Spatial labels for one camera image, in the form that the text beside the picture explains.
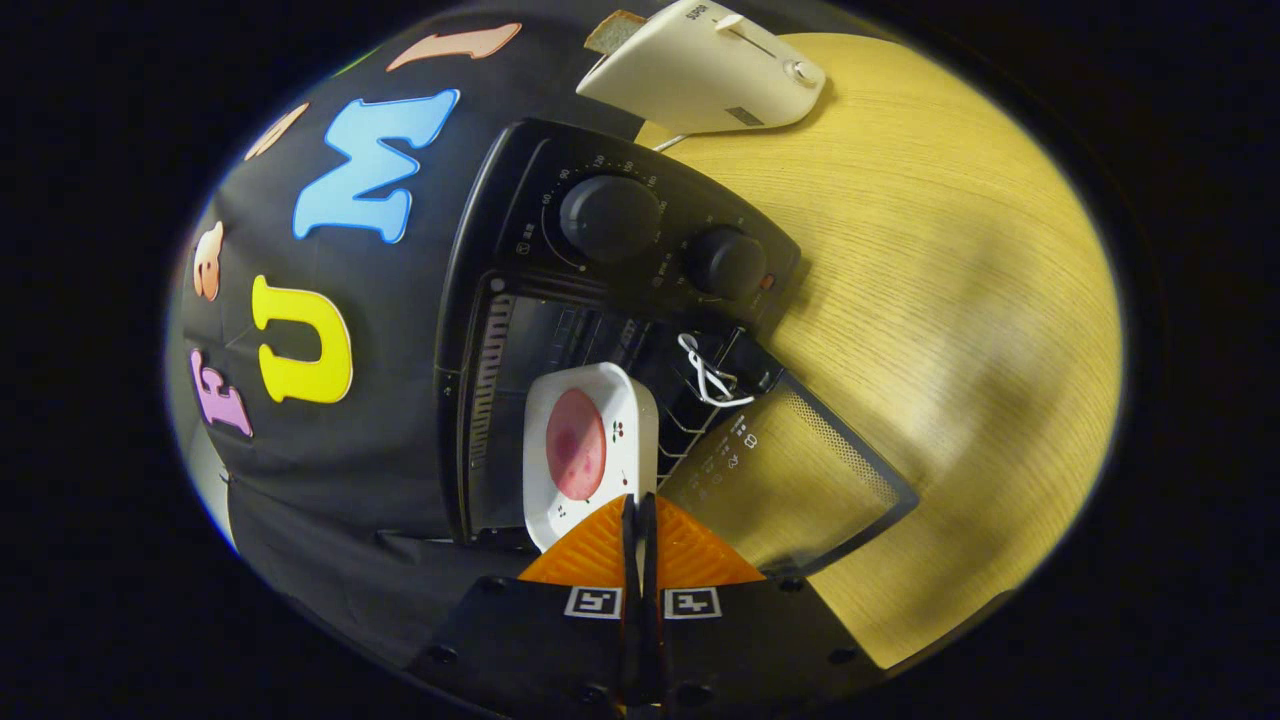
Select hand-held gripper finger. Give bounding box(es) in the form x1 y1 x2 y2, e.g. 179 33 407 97
408 493 641 716
640 493 886 716

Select pink ham slice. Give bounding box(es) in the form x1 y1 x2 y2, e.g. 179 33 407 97
545 388 608 503

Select white square dish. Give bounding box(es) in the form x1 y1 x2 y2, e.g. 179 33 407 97
522 362 661 553

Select black toaster oven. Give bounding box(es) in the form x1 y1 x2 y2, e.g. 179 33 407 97
433 118 921 581

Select white toaster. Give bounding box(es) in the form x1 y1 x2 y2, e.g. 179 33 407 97
576 0 829 136

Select black backdrop cloth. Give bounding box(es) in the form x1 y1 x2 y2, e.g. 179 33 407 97
165 0 651 671

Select brown bread slice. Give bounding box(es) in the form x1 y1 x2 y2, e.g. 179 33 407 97
584 9 649 56

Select metal oven wire rack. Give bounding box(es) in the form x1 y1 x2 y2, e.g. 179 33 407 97
655 330 746 486

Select white string loop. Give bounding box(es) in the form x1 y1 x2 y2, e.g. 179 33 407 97
677 332 756 409

